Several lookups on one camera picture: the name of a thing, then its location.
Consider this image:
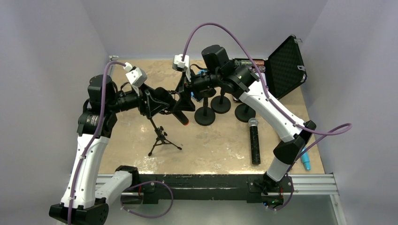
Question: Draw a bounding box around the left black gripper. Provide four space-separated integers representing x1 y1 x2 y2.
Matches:
107 82 168 117

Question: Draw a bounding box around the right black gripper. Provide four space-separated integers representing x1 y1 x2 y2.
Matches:
173 68 220 112

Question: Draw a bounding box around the black condenser microphone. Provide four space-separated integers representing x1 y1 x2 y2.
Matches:
154 87 189 126

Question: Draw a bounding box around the black tripod shock-mount stand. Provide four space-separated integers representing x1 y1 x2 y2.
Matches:
147 109 182 157

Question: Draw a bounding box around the black round-base mic stand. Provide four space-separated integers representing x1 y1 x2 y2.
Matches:
210 89 231 114

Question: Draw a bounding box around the black stand with shock mount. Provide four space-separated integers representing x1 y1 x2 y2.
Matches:
234 104 256 122

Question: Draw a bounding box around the black silver-grille microphone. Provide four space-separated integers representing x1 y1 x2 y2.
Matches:
248 118 261 165

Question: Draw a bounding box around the blue handheld microphone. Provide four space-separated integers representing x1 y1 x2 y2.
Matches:
300 148 311 171

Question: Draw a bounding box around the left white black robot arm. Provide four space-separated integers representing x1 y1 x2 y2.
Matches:
48 75 167 225

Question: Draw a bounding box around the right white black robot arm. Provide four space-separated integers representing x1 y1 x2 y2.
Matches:
172 45 316 191

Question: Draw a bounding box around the blue studded baseplate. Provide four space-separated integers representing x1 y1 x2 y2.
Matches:
190 70 208 102

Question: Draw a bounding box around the black poker chip case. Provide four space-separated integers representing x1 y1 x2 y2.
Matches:
231 35 307 99

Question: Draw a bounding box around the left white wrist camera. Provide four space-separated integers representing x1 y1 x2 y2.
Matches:
123 62 147 87

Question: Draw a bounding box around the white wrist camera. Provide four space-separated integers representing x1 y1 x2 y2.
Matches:
123 62 147 87
172 54 191 81

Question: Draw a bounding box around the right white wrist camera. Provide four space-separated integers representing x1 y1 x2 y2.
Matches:
172 54 191 81

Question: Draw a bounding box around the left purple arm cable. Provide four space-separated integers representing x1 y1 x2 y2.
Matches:
67 60 133 225

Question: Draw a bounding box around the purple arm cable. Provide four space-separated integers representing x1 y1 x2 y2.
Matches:
182 22 353 174
67 60 133 225

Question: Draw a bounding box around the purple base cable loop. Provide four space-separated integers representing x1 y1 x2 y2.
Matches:
120 181 174 219

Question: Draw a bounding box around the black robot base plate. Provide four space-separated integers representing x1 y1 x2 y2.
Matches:
119 166 294 207

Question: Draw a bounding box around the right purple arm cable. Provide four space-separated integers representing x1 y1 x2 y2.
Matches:
182 22 353 174

